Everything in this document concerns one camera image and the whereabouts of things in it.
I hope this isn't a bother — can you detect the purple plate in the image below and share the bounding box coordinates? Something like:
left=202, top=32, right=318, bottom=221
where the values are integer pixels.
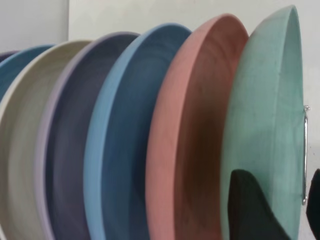
left=34, top=31, right=141, bottom=240
left=0, top=50, right=20, bottom=65

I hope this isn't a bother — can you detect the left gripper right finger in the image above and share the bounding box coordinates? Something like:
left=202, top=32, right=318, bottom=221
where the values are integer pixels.
left=305, top=168, right=320, bottom=240

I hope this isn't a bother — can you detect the green plate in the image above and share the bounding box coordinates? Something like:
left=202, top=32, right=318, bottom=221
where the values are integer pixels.
left=220, top=4, right=305, bottom=240

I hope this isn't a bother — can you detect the blue plate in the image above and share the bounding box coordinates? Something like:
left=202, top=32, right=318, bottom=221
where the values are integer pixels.
left=0, top=44, right=57, bottom=101
left=83, top=22, right=193, bottom=240

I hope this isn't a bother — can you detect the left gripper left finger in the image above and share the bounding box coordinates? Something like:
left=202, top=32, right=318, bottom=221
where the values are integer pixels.
left=225, top=169, right=292, bottom=240

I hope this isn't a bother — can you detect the cream plate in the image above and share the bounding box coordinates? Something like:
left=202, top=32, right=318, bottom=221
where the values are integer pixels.
left=0, top=39, right=94, bottom=240

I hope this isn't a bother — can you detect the wire dish rack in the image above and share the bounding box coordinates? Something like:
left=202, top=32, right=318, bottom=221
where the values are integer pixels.
left=300, top=104, right=311, bottom=207

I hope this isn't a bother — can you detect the pink plate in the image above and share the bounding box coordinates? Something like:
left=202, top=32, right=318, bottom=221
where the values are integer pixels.
left=145, top=13, right=250, bottom=240

